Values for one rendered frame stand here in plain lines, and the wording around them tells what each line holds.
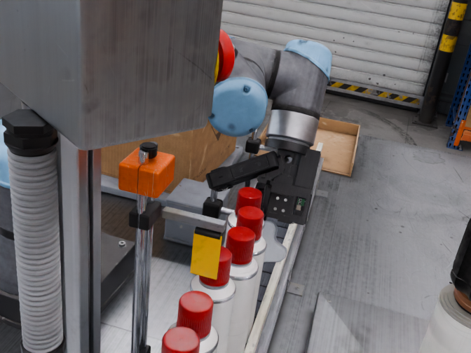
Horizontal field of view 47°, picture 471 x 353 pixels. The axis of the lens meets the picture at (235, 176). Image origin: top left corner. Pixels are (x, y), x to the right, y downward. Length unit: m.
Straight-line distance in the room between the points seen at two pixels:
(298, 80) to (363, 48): 4.08
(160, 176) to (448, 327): 0.35
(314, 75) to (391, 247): 0.49
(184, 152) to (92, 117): 0.81
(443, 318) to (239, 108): 0.33
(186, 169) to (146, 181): 0.62
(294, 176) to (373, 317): 0.25
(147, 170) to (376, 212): 0.85
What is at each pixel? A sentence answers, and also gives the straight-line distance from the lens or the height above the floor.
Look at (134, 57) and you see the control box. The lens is 0.32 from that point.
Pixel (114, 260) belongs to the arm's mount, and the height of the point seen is 0.89.
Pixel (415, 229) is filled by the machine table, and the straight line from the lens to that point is 1.27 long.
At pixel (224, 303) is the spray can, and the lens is 0.61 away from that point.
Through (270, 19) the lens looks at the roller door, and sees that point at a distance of 4.97.
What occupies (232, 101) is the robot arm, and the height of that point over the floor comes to 1.21.
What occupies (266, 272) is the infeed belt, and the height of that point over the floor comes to 0.88.
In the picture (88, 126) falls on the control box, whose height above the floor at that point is 1.30.
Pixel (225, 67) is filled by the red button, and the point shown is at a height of 1.32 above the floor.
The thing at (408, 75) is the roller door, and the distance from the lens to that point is 4.88.
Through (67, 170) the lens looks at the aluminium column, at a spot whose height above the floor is 1.19.
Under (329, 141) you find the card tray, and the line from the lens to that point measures 1.62.
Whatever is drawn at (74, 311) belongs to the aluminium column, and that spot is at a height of 1.03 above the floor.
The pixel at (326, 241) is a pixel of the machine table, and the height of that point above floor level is 0.83.
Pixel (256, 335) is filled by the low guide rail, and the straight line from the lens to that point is 0.75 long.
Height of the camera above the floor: 1.42
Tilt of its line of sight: 27 degrees down
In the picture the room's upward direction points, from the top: 7 degrees clockwise
